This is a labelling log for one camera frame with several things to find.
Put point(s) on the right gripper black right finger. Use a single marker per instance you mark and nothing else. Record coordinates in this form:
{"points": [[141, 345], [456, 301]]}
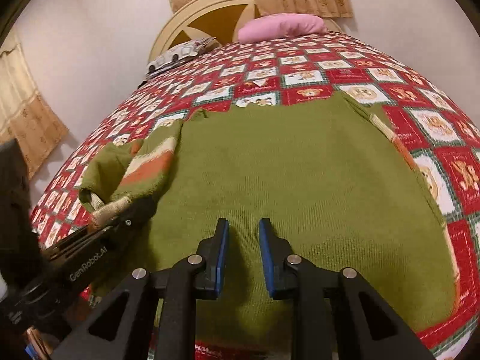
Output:
{"points": [[336, 314]]}

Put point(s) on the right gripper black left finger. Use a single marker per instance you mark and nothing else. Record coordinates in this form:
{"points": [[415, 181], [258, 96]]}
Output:
{"points": [[158, 306]]}

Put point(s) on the striped green orange cream sweater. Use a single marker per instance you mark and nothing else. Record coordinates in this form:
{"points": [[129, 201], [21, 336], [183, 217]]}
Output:
{"points": [[327, 175]]}

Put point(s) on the beige side curtain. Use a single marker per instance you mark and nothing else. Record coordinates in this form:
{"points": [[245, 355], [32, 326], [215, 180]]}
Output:
{"points": [[25, 115]]}

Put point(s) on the red patchwork teddy bedspread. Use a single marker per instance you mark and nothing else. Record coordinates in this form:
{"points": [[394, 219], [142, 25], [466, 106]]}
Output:
{"points": [[442, 138]]}

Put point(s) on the white car print pillow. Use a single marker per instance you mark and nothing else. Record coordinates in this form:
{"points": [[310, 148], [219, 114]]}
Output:
{"points": [[180, 54]]}

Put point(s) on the pink pillow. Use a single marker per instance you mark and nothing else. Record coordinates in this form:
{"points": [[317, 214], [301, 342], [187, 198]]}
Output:
{"points": [[277, 26]]}

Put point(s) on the cream wooden headboard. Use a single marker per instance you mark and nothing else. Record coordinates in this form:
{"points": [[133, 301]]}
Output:
{"points": [[220, 19]]}

